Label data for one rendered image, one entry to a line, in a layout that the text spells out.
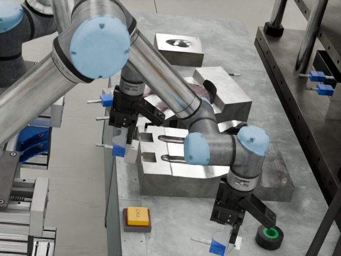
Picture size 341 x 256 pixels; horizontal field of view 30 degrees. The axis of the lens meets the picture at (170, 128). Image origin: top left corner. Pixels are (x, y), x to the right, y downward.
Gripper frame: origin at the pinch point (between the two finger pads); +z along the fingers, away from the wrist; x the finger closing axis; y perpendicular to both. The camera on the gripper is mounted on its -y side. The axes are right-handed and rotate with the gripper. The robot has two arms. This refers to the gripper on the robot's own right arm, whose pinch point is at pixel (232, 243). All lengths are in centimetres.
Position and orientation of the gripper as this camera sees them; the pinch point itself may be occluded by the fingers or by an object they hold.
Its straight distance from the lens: 171.7
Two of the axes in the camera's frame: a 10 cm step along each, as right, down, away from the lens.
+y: -9.6, -2.6, 1.0
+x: -2.2, 5.2, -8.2
